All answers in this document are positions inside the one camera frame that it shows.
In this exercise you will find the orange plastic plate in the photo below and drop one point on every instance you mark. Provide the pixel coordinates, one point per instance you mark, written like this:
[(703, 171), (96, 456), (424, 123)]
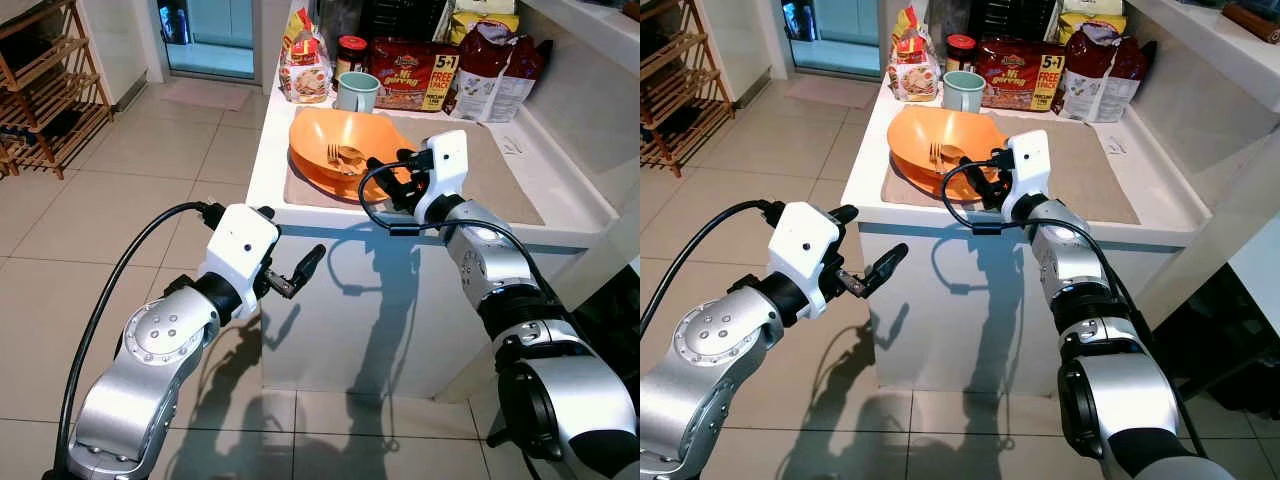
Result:
[(920, 184), (325, 186)]

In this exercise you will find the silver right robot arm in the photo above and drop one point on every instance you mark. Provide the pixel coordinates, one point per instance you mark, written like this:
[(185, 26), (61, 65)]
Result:
[(1062, 250), (480, 260)]

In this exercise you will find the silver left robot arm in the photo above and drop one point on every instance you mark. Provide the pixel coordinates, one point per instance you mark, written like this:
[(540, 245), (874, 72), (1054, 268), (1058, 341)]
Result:
[(710, 345), (150, 340)]

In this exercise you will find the wooden fork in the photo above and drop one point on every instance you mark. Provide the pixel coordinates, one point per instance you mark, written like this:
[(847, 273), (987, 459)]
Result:
[(334, 153), (936, 152)]

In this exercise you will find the pale green mug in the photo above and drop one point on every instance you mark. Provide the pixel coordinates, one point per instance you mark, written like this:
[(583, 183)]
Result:
[(357, 92), (964, 92)]

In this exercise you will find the beige placemat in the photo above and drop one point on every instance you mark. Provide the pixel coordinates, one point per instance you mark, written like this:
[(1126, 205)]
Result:
[(490, 180), (1090, 180)]

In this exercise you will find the orange plastic bowl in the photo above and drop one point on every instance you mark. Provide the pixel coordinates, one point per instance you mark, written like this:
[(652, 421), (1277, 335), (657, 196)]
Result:
[(925, 128), (330, 130)]

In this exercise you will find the red instant noodle multipack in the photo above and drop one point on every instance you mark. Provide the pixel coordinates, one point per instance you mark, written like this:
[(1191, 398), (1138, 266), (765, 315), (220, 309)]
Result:
[(410, 75), (1015, 75)]

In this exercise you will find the white kitchen counter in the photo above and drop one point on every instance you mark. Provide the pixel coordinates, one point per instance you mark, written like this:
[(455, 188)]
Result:
[(400, 330), (950, 330)]

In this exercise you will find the red lidded jar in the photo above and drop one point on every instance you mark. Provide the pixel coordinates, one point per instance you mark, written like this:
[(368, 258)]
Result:
[(960, 50), (351, 52)]

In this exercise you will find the red and white snack bag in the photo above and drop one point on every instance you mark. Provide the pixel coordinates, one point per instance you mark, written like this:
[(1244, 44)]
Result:
[(1100, 75), (495, 75)]

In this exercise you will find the pink door mat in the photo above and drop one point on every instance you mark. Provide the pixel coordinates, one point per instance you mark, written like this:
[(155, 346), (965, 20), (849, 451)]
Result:
[(205, 95), (825, 92)]

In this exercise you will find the black kitchen appliance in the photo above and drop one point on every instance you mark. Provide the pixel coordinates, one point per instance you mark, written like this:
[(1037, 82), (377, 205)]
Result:
[(1010, 18), (400, 18)]

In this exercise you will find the yellow food bag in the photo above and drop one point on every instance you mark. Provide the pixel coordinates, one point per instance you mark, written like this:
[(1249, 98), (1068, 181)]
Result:
[(1090, 18), (480, 20)]

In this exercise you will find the glass door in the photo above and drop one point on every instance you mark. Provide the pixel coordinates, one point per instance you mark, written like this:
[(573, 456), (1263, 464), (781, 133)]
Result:
[(215, 35), (840, 35)]

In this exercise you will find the wooden shoe rack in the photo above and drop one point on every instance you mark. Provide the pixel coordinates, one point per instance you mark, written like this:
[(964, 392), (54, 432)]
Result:
[(680, 95), (45, 95)]

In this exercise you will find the brown wooden stick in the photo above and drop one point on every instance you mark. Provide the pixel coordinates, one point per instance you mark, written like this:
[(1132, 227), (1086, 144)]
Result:
[(1255, 22)]

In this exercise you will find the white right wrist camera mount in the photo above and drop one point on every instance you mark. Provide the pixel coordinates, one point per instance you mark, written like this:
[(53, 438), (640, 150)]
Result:
[(1028, 165), (445, 165)]

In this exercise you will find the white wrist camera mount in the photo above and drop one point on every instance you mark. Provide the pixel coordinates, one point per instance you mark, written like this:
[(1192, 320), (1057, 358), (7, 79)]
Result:
[(240, 245), (1028, 165), (805, 250), (445, 165)]

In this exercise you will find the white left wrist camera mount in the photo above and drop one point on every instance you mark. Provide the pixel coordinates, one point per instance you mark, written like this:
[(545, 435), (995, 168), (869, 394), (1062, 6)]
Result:
[(240, 245), (805, 250)]

